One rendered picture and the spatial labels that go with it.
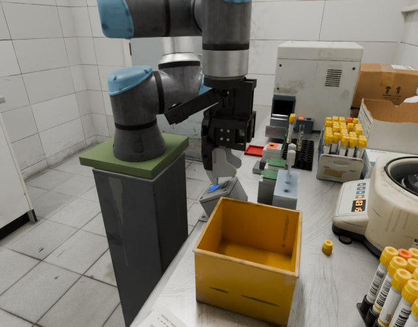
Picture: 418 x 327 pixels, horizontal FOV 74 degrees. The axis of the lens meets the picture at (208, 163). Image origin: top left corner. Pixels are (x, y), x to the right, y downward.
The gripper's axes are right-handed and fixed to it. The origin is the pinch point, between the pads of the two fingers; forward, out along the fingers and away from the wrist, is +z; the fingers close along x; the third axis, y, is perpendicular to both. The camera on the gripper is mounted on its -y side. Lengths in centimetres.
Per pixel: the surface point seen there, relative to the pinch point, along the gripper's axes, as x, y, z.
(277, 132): 44.1, 7.0, 4.1
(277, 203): -4.1, 13.6, -0.1
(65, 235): 54, -122, 96
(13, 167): 56, -152, 51
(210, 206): -3.4, 1.0, 4.2
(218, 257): -21.0, 8.4, -1.5
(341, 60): 61, 23, -17
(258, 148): 37.3, 2.6, 8.1
